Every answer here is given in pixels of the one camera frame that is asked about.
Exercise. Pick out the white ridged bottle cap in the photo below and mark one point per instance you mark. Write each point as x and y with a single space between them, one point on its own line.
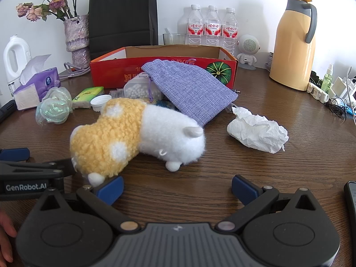
100 103

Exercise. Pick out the yellow thermos jug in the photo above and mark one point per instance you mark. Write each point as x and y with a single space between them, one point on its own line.
292 50

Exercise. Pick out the person's left hand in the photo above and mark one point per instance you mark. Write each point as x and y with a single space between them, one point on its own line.
5 228

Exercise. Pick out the green tissue packet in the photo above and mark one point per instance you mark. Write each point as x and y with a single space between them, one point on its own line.
87 94

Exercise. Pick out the purple tissue pack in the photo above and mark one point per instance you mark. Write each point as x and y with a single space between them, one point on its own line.
41 83

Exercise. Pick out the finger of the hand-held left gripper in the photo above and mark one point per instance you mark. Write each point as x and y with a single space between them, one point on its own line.
14 154
33 167

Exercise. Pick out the white charger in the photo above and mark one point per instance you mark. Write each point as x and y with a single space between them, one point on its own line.
340 87

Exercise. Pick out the green spray bottle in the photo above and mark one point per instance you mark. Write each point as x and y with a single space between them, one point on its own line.
326 80

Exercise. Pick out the yellow and white plush toy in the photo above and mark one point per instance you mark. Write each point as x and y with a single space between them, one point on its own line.
111 133

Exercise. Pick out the white plastic spoon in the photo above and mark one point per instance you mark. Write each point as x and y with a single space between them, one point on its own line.
168 30

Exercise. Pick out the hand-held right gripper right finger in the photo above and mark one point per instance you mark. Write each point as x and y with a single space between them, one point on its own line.
244 189

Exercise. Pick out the small grey box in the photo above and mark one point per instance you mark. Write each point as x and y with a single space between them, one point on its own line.
268 62

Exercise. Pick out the glass cup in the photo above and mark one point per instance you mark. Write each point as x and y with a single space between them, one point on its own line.
173 39

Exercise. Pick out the black smartphone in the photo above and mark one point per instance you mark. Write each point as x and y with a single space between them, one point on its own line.
351 203

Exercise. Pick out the purple textured vase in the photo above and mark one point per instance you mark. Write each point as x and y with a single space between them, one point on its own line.
76 33

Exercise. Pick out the clear water bottle red label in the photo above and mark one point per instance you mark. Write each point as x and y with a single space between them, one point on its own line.
230 30
195 27
212 27

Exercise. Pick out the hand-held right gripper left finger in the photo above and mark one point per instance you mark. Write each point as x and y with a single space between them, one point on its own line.
111 189

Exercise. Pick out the dark packet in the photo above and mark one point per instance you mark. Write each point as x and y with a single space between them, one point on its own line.
315 78

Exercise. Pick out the purple fabric pouch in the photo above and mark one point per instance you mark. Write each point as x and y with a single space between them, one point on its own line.
189 89

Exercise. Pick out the red cardboard box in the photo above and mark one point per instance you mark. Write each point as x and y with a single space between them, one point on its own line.
111 72

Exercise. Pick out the white detergent bottle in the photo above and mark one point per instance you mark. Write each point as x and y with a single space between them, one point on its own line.
25 52

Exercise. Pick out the white robot speaker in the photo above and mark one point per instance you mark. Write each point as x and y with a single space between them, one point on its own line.
248 47

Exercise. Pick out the white power strip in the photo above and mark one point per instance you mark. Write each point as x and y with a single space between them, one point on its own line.
317 93

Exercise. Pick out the dark case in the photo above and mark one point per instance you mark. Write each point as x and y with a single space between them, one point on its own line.
7 111

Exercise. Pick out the black paper bag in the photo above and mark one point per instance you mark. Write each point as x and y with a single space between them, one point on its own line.
122 19

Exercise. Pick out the white tissue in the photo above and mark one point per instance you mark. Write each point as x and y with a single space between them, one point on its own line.
256 133

